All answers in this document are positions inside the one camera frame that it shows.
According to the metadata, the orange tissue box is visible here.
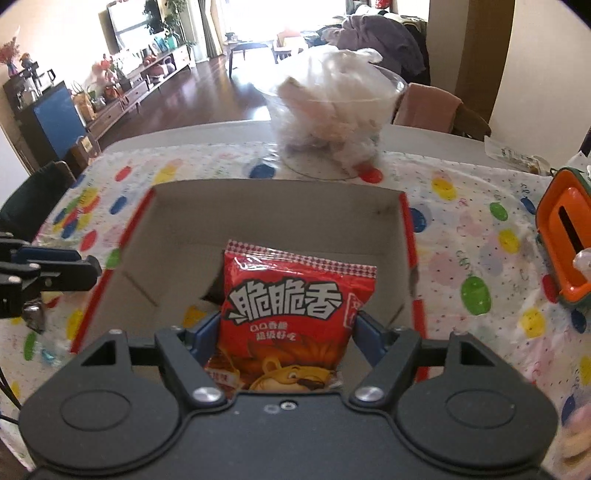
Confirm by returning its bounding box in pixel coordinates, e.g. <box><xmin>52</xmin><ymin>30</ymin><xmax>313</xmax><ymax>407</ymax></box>
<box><xmin>536</xmin><ymin>168</ymin><xmax>591</xmax><ymax>305</ymax></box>

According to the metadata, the red snack packet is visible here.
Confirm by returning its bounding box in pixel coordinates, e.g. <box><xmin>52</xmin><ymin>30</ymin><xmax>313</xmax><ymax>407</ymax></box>
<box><xmin>203</xmin><ymin>239</ymin><xmax>379</xmax><ymax>393</ymax></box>

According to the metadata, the wooden television cabinet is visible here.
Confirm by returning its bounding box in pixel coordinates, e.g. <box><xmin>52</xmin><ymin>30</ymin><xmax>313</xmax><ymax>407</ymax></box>
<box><xmin>85</xmin><ymin>44</ymin><xmax>192</xmax><ymax>139</ymax></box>

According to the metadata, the clear plastic container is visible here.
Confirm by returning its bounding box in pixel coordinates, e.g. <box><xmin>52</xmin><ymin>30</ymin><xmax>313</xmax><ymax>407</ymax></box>
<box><xmin>268</xmin><ymin>46</ymin><xmax>409</xmax><ymax>178</ymax></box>

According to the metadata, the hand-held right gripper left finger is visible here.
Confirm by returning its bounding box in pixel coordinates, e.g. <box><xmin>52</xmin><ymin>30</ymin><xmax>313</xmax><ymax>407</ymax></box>
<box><xmin>83</xmin><ymin>311</ymin><xmax>227</xmax><ymax>408</ymax></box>

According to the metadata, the black jacket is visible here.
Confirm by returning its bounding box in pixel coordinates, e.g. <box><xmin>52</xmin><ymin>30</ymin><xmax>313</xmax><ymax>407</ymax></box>
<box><xmin>0</xmin><ymin>161</ymin><xmax>77</xmax><ymax>227</ymax></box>

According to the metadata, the television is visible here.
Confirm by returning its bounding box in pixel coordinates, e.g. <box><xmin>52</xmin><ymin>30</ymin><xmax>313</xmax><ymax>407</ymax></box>
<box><xmin>106</xmin><ymin>0</ymin><xmax>164</xmax><ymax>51</ymax></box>

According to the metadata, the pink cloth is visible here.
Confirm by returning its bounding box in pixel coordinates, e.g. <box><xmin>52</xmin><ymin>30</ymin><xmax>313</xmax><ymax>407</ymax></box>
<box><xmin>397</xmin><ymin>83</ymin><xmax>462</xmax><ymax>134</ymax></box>

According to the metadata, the grey curtain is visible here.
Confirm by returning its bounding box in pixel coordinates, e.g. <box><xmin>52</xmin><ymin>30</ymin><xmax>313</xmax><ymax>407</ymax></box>
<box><xmin>198</xmin><ymin>0</ymin><xmax>227</xmax><ymax>58</ymax></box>

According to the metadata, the blue front cabinet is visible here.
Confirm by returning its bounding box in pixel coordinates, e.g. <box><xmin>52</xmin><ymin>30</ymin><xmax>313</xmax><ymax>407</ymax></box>
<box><xmin>16</xmin><ymin>80</ymin><xmax>88</xmax><ymax>162</ymax></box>

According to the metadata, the potted plant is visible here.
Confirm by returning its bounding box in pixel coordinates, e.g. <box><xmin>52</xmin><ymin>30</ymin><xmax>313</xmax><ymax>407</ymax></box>
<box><xmin>145</xmin><ymin>0</ymin><xmax>195</xmax><ymax>44</ymax></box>

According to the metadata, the grey clothes pile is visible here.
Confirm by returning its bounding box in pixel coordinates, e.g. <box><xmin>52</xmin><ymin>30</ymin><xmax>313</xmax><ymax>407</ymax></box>
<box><xmin>318</xmin><ymin>11</ymin><xmax>430</xmax><ymax>86</ymax></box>

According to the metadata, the wooden coffee table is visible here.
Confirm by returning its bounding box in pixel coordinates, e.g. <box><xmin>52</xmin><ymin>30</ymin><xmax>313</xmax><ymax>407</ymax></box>
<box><xmin>226</xmin><ymin>39</ymin><xmax>273</xmax><ymax>75</ymax></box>

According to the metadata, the red cardboard box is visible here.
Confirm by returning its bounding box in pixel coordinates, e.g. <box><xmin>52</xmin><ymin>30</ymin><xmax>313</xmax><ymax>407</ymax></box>
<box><xmin>69</xmin><ymin>180</ymin><xmax>428</xmax><ymax>384</ymax></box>

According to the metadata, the clear snack wrapper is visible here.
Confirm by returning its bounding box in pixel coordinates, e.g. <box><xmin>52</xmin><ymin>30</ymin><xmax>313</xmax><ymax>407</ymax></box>
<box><xmin>485</xmin><ymin>138</ymin><xmax>552</xmax><ymax>176</ymax></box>

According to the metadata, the wooden dining chair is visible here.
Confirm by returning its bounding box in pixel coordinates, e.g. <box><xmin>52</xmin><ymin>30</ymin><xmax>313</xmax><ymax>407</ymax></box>
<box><xmin>392</xmin><ymin>83</ymin><xmax>492</xmax><ymax>141</ymax></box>

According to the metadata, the silver snack packet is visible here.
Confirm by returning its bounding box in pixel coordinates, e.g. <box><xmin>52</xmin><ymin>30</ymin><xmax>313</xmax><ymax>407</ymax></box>
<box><xmin>22</xmin><ymin>300</ymin><xmax>48</xmax><ymax>334</ymax></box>

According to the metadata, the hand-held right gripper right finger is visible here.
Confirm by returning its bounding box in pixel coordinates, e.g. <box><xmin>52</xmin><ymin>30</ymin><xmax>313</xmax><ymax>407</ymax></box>
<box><xmin>348</xmin><ymin>310</ymin><xmax>497</xmax><ymax>407</ymax></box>

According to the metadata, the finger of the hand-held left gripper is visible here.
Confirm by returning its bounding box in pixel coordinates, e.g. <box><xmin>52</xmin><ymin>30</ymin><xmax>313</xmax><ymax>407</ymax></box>
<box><xmin>0</xmin><ymin>233</ymin><xmax>80</xmax><ymax>265</ymax></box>
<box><xmin>0</xmin><ymin>256</ymin><xmax>103</xmax><ymax>294</ymax></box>

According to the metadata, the polka dot tablecloth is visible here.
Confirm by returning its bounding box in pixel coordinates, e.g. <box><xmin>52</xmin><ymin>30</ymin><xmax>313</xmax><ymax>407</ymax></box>
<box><xmin>0</xmin><ymin>138</ymin><xmax>591</xmax><ymax>480</ymax></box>

